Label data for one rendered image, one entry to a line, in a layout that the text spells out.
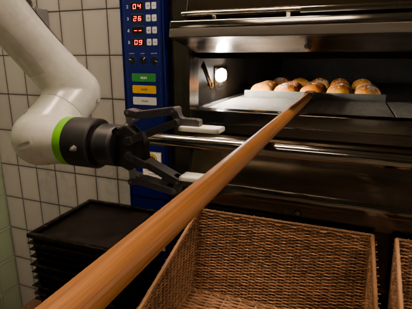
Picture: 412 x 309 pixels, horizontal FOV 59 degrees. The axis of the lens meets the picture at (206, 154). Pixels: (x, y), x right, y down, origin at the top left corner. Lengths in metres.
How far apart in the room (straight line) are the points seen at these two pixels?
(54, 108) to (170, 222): 0.47
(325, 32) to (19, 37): 0.65
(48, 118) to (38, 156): 0.07
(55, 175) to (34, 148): 0.88
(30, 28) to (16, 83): 0.90
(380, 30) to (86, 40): 0.94
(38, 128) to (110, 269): 0.49
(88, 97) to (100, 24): 0.60
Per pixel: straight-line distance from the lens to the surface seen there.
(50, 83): 0.79
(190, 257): 1.25
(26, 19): 0.77
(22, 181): 1.76
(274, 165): 1.16
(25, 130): 0.75
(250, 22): 0.99
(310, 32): 0.95
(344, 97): 1.55
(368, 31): 0.95
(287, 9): 1.02
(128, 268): 0.29
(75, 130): 0.68
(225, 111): 1.17
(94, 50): 1.39
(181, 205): 0.37
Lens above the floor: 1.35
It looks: 15 degrees down
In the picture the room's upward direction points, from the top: straight up
